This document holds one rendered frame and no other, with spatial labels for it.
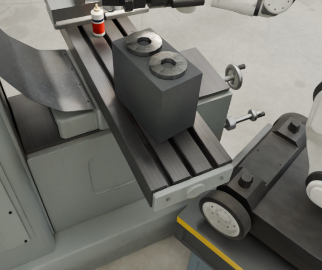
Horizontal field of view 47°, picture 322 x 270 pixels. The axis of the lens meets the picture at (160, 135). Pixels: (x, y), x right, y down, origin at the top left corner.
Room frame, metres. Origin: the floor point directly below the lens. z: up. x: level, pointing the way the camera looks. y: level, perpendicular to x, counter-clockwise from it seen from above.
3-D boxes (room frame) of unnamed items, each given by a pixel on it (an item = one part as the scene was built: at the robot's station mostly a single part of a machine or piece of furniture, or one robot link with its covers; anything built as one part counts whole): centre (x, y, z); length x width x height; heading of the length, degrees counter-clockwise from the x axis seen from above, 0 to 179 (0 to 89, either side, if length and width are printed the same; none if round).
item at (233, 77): (1.22, -0.27, 0.65); 0.16 x 0.12 x 0.12; 119
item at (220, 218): (0.66, -0.25, 0.50); 0.20 x 0.05 x 0.20; 51
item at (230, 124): (1.12, -0.36, 0.53); 0.22 x 0.06 x 0.06; 119
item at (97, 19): (1.06, 0.23, 1.01); 0.04 x 0.04 x 0.11
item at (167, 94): (0.72, 0.03, 1.05); 0.22 x 0.12 x 0.20; 39
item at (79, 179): (1.00, 0.15, 0.45); 0.80 x 0.30 x 0.60; 119
